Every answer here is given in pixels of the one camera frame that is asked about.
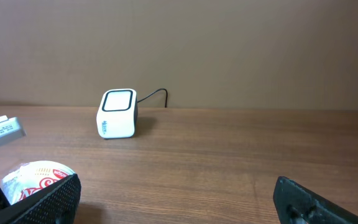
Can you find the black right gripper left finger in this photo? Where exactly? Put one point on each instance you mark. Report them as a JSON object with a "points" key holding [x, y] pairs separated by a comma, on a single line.
{"points": [[55, 204]]}

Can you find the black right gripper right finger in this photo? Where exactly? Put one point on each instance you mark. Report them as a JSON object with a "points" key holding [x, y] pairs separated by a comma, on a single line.
{"points": [[295, 203]]}

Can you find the cup noodles container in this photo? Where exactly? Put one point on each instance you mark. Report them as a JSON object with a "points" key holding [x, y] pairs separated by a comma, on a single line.
{"points": [[32, 177]]}

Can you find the white barcode scanner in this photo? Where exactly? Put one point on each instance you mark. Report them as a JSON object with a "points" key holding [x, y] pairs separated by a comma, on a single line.
{"points": [[117, 114]]}

